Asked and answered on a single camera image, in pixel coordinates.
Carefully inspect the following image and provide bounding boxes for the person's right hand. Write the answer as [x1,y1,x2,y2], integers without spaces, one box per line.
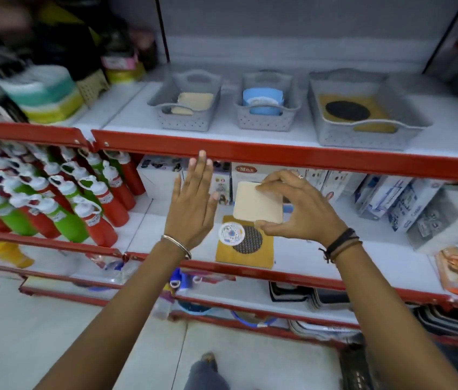
[254,170,349,249]

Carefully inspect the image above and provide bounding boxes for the person's left hand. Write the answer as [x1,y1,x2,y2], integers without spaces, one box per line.
[164,150,219,251]

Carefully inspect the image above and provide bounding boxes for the beige square pad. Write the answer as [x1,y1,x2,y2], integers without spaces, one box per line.
[233,181,284,225]
[171,92,215,116]

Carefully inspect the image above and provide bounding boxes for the person's left forearm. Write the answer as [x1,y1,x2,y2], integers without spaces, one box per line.
[34,239,191,390]

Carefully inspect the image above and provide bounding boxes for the person's right forearm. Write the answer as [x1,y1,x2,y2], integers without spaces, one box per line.
[330,239,458,390]

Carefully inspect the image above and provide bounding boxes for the narrow white product box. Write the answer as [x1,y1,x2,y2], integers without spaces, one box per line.
[209,160,233,206]

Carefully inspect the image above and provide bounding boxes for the yellow pad with black circle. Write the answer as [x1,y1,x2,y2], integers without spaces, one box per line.
[215,215,274,269]
[318,94,398,134]

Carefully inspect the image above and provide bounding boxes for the white box with red logo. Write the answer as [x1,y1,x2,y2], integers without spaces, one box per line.
[231,162,307,204]

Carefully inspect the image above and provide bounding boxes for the small grey plastic basket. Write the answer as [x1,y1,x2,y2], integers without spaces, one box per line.
[148,70,224,132]
[235,71,301,132]

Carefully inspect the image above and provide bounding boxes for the black wrist bands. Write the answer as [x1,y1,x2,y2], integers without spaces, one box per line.
[319,227,363,264]

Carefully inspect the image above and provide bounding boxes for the red-edged white shelf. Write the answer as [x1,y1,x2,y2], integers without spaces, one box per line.
[125,193,458,314]
[91,63,458,184]
[19,262,458,354]
[0,79,148,149]
[0,193,152,258]

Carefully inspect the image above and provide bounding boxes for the blue plastic item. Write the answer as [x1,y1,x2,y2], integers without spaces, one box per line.
[168,267,193,291]

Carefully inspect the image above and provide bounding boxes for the blue round pad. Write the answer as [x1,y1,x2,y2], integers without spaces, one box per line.
[242,87,285,116]

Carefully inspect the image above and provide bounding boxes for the blue bowl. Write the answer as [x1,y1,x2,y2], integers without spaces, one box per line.
[177,300,214,316]
[231,310,279,329]

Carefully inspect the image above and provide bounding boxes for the clear plastic container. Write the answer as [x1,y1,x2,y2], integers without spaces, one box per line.
[86,256,141,285]

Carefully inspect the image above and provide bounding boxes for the white and blue product box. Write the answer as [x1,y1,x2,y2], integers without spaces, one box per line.
[353,174,413,221]
[387,178,446,233]

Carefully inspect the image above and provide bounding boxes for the group of red and green bottles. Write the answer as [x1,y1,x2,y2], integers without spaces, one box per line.
[0,142,147,248]

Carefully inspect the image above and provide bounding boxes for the stack of grey trays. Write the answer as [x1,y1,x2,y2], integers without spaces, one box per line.
[289,320,362,342]

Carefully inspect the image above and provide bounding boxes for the large grey plastic basket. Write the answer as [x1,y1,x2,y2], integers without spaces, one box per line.
[308,69,431,151]

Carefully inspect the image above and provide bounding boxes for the pink and yellow container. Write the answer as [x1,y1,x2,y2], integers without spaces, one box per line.
[101,50,147,85]

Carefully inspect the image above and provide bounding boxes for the beige perforated basket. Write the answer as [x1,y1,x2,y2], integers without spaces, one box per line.
[76,69,110,107]

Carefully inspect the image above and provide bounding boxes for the person's shoe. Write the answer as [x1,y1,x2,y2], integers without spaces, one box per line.
[200,352,218,372]

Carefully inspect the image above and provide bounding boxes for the black shelf upright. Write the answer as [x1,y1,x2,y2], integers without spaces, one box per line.
[421,0,458,74]
[154,0,171,64]

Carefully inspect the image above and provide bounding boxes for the stack of striped sponges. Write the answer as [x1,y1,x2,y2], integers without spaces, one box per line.
[0,65,85,125]

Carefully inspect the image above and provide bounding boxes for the person's leg in jeans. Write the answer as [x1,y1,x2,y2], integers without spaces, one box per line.
[184,359,230,390]

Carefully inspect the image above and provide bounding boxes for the grey product box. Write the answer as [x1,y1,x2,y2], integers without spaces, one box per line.
[406,185,458,256]

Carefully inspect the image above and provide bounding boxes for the yellow bottle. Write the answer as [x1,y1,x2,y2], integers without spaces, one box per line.
[0,241,35,269]

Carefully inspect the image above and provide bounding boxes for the silver bracelet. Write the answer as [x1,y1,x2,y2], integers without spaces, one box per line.
[161,235,192,261]

